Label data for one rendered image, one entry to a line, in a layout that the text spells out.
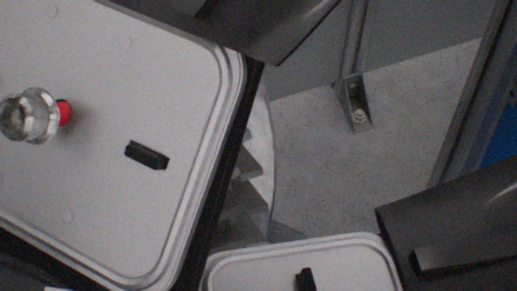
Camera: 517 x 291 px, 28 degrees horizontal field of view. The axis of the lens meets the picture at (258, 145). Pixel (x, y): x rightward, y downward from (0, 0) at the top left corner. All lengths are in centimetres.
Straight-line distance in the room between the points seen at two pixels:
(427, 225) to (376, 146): 136
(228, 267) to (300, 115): 139
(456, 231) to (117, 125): 13
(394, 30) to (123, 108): 139
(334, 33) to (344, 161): 22
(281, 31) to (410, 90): 154
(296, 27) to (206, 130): 3
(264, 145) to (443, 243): 16
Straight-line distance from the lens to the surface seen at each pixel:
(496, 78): 97
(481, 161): 110
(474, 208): 34
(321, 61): 162
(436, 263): 33
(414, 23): 164
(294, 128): 170
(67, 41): 26
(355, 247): 33
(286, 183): 165
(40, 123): 25
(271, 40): 23
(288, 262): 33
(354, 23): 156
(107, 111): 25
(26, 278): 25
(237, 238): 39
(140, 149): 24
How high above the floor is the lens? 147
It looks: 61 degrees down
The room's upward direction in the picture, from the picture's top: 3 degrees clockwise
